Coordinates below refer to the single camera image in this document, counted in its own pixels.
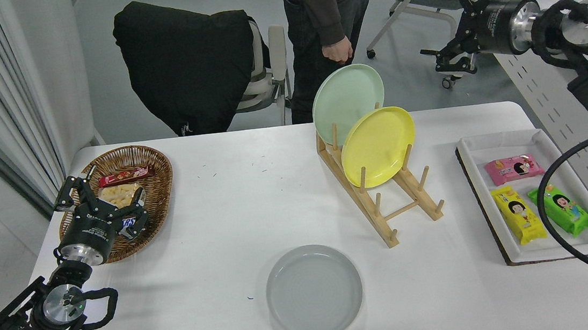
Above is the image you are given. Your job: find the green snack packet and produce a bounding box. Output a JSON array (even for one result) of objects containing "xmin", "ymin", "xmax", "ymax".
[{"xmin": 526, "ymin": 180, "xmax": 588, "ymax": 242}]

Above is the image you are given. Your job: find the grey plate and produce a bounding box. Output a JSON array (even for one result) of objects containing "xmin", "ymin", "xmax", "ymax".
[{"xmin": 262, "ymin": 240, "xmax": 367, "ymax": 330}]

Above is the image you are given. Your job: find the standing person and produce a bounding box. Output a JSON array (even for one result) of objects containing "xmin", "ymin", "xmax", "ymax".
[{"xmin": 280, "ymin": 0, "xmax": 390, "ymax": 125}]

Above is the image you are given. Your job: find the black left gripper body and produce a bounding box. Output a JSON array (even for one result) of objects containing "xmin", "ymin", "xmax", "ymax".
[{"xmin": 58, "ymin": 200, "xmax": 122, "ymax": 258}]

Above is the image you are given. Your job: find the pale green plate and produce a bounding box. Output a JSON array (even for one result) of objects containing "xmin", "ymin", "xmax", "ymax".
[{"xmin": 308, "ymin": 61, "xmax": 390, "ymax": 149}]

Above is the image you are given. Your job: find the white tray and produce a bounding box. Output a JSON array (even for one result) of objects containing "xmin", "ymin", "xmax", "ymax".
[{"xmin": 456, "ymin": 124, "xmax": 588, "ymax": 269}]

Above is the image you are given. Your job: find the pink snack packet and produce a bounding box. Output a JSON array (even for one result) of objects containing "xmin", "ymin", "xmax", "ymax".
[{"xmin": 484, "ymin": 152, "xmax": 547, "ymax": 188}]

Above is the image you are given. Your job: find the red snack bar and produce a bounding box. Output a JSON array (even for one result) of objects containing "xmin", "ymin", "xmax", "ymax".
[{"xmin": 98, "ymin": 165, "xmax": 157, "ymax": 188}]

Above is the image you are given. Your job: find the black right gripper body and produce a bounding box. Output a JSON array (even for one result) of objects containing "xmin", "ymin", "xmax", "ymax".
[{"xmin": 470, "ymin": 0, "xmax": 524, "ymax": 56}]

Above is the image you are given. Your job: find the wooden plate rack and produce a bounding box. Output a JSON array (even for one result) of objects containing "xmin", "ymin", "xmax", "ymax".
[{"xmin": 313, "ymin": 97, "xmax": 449, "ymax": 254}]

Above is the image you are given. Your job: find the clear bag of chips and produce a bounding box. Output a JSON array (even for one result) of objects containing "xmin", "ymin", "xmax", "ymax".
[{"xmin": 97, "ymin": 180, "xmax": 148, "ymax": 212}]

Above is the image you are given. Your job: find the yellow plate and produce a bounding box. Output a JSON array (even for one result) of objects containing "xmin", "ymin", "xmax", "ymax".
[{"xmin": 336, "ymin": 104, "xmax": 421, "ymax": 191}]

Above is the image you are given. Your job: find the brown chocolate bar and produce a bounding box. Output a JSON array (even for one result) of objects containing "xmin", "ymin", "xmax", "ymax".
[{"xmin": 119, "ymin": 214, "xmax": 142, "ymax": 232}]

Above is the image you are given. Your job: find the dark board under tray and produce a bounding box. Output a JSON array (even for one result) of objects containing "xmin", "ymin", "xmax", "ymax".
[{"xmin": 454, "ymin": 129, "xmax": 588, "ymax": 271}]

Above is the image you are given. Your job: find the yellow snack packet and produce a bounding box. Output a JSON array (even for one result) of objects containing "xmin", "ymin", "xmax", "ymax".
[{"xmin": 490, "ymin": 182, "xmax": 549, "ymax": 248}]

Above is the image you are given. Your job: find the white office chair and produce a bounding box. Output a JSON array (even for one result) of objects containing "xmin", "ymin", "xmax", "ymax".
[{"xmin": 229, "ymin": 14, "xmax": 296, "ymax": 130}]

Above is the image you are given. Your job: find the person's hand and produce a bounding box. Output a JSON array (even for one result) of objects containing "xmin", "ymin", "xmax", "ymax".
[{"xmin": 320, "ymin": 35, "xmax": 355, "ymax": 67}]

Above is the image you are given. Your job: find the black jacket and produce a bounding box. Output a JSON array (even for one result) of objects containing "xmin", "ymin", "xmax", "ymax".
[{"xmin": 111, "ymin": 0, "xmax": 264, "ymax": 143}]

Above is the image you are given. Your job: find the brown wicker basket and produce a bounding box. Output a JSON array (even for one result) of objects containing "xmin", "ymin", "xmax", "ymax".
[{"xmin": 52, "ymin": 141, "xmax": 182, "ymax": 269}]

